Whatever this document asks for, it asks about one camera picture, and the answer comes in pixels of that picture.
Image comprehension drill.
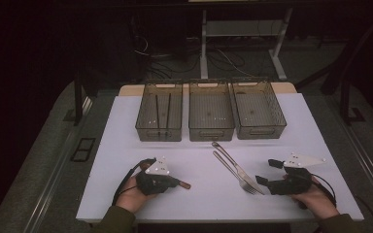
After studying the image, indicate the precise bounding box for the steel fork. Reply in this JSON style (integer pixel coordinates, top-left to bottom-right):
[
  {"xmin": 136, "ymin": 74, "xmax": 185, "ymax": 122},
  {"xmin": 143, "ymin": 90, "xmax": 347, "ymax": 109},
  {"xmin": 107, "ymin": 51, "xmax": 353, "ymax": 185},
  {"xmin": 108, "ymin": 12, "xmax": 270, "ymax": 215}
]
[{"xmin": 212, "ymin": 150, "xmax": 259, "ymax": 196}]

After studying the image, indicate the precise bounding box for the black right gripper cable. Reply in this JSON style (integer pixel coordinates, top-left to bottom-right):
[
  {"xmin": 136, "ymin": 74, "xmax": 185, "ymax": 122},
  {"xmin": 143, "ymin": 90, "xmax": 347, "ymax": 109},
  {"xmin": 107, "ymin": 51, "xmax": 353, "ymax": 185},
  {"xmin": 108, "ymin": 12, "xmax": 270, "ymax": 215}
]
[{"xmin": 310, "ymin": 174, "xmax": 338, "ymax": 209}]

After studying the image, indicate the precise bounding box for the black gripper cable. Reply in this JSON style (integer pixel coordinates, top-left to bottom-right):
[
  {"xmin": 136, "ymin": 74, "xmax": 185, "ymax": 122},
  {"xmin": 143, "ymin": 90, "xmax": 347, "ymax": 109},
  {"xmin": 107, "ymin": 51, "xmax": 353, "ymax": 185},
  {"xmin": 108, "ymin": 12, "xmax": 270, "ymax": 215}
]
[
  {"xmin": 111, "ymin": 157, "xmax": 157, "ymax": 207},
  {"xmin": 310, "ymin": 174, "xmax": 338, "ymax": 209}
]

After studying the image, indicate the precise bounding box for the tangle of floor cables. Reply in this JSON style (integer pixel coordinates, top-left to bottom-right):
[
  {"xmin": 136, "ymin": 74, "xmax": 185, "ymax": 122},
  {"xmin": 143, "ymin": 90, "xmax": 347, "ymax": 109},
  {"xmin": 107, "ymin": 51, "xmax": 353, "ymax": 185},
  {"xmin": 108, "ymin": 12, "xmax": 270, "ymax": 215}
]
[{"xmin": 130, "ymin": 33, "xmax": 252, "ymax": 81}]

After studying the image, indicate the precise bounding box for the white metal desk frame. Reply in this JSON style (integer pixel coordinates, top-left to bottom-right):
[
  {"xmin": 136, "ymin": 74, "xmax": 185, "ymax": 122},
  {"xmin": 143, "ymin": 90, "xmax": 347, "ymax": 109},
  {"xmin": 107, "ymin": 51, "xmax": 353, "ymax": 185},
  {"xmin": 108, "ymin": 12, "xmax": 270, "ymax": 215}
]
[{"xmin": 199, "ymin": 8, "xmax": 294, "ymax": 82}]

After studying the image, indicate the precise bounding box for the light wooden board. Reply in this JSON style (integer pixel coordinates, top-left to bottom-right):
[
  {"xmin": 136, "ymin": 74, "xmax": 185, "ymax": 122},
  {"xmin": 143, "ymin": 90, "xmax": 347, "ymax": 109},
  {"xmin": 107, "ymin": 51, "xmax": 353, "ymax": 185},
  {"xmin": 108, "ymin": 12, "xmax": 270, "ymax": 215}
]
[{"xmin": 119, "ymin": 82, "xmax": 298, "ymax": 97}]

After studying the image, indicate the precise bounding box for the black metal stand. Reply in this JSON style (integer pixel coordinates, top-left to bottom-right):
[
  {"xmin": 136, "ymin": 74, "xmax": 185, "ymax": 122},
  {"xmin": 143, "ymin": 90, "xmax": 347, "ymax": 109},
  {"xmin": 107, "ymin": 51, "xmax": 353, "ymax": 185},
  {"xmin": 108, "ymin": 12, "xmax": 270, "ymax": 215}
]
[
  {"xmin": 73, "ymin": 72, "xmax": 94, "ymax": 127},
  {"xmin": 320, "ymin": 13, "xmax": 373, "ymax": 126}
]

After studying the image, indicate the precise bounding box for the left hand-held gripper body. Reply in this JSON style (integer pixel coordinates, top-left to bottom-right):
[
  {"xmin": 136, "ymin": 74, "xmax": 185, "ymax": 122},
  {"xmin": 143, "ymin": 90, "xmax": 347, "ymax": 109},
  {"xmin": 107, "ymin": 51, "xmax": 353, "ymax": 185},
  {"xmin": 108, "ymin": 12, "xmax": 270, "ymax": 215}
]
[{"xmin": 135, "ymin": 155, "xmax": 171, "ymax": 196}]

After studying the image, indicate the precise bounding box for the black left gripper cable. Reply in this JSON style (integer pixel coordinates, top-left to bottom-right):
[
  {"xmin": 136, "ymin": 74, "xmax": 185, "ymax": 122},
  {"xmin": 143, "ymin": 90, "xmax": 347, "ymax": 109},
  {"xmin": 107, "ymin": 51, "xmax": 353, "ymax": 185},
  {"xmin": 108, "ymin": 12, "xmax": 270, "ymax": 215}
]
[{"xmin": 111, "ymin": 157, "xmax": 157, "ymax": 207}]

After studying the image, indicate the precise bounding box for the black rectangular floor frame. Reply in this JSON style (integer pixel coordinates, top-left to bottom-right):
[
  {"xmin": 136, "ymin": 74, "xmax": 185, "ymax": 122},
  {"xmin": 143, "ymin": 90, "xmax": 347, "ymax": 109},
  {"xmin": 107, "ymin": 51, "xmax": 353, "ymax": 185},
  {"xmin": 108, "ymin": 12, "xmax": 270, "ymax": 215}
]
[{"xmin": 70, "ymin": 137, "xmax": 97, "ymax": 163}]

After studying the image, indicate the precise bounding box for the person's right hand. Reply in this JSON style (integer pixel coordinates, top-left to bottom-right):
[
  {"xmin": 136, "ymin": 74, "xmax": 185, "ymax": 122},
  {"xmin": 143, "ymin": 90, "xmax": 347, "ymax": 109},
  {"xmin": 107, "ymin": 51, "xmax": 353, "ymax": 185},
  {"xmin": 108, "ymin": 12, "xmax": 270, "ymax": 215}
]
[{"xmin": 283, "ymin": 174, "xmax": 341, "ymax": 221}]

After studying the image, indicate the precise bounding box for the black chopstick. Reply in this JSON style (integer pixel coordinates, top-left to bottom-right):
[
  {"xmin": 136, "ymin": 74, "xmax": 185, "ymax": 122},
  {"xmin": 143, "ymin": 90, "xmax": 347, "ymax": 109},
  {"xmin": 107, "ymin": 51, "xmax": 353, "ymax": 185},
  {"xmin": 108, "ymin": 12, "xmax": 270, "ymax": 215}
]
[
  {"xmin": 165, "ymin": 92, "xmax": 172, "ymax": 130},
  {"xmin": 154, "ymin": 94, "xmax": 161, "ymax": 130}
]

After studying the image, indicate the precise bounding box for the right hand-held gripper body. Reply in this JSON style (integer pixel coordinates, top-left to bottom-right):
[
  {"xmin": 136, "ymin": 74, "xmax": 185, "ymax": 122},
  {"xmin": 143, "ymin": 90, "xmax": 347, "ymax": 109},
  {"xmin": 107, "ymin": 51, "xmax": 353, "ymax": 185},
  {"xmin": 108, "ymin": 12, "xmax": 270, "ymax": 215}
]
[{"xmin": 266, "ymin": 152, "xmax": 326, "ymax": 196}]

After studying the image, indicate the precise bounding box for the transparent grey plastic bin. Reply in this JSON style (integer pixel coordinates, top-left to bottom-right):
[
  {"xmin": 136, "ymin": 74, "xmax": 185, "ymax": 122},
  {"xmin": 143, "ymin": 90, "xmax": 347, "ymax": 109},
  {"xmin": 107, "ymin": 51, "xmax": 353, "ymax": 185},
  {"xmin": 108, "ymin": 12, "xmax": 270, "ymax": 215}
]
[
  {"xmin": 135, "ymin": 82, "xmax": 184, "ymax": 143},
  {"xmin": 187, "ymin": 81, "xmax": 236, "ymax": 143},
  {"xmin": 231, "ymin": 79, "xmax": 288, "ymax": 141}
]

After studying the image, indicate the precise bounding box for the person's left hand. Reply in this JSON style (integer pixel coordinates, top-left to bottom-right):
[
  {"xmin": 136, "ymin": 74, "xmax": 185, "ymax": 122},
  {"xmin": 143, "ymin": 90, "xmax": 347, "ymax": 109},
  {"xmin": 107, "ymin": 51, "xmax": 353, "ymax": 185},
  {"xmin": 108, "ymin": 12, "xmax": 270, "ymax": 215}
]
[{"xmin": 115, "ymin": 176, "xmax": 159, "ymax": 215}]

